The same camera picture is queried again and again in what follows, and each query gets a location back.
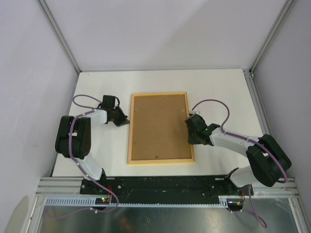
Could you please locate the aluminium front rail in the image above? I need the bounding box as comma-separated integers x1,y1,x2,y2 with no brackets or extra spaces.
35,177,83,197

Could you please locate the yellow wooden picture frame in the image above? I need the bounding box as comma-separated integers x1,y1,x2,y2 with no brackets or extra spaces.
127,91,196,166

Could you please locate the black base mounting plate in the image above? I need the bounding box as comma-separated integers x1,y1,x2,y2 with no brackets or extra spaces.
80,176,255,204

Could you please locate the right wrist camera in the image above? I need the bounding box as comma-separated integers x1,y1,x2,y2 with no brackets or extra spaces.
189,110,201,116

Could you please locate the white slotted cable duct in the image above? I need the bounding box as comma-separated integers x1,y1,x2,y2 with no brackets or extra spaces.
45,196,242,208

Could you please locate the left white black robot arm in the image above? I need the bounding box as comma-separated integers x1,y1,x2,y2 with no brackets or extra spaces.
55,95,130,194

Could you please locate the aluminium corner post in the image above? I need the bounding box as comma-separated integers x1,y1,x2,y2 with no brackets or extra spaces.
36,0,81,74
249,0,296,74

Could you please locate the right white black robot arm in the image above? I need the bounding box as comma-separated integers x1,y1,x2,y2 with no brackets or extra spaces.
185,114,292,195

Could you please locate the right aluminium corner post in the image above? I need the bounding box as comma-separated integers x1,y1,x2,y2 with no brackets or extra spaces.
249,0,296,74

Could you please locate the brown cardboard backing board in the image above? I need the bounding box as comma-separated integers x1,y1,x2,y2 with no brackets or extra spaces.
130,94,192,161

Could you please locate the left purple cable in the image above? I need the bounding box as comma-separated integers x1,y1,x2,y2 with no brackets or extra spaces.
46,94,121,219

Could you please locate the left aluminium corner post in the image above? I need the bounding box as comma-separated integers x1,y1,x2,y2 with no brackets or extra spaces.
36,0,81,74

